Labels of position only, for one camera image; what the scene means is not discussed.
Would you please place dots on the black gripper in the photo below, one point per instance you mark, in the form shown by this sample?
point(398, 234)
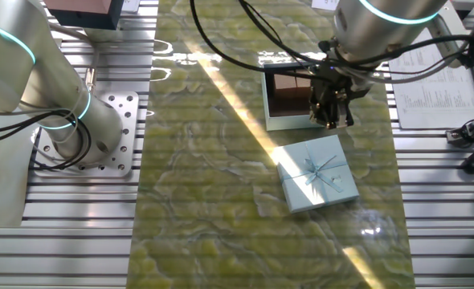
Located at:
point(337, 82)

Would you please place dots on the light blue box base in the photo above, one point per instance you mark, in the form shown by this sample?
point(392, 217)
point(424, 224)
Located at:
point(267, 116)

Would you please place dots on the grey metal clamp device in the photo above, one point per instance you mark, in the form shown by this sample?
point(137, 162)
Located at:
point(468, 130)

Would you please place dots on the dark navy box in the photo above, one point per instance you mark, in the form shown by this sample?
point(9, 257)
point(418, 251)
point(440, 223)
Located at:
point(88, 22)

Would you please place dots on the metal robot mounting plate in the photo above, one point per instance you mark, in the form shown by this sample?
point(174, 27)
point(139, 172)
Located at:
point(130, 132)

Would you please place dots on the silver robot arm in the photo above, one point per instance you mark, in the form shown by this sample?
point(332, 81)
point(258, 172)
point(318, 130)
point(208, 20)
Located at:
point(60, 100)

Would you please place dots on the green marble pattern mat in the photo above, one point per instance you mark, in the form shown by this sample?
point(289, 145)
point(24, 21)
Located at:
point(205, 200)

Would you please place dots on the light blue ribboned box lid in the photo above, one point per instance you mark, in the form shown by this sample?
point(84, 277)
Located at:
point(321, 188)

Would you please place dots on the brass base connector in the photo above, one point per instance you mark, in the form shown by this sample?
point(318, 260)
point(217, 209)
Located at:
point(91, 80)

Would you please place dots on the small brown cardboard box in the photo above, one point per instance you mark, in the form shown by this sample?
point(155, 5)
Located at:
point(303, 88)
point(285, 86)

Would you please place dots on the large printed paper sheet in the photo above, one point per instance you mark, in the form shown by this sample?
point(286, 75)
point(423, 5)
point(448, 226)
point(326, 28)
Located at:
point(434, 88)

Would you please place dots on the small printed paper sheet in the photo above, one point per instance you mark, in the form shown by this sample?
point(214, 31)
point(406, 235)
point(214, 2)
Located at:
point(325, 4)

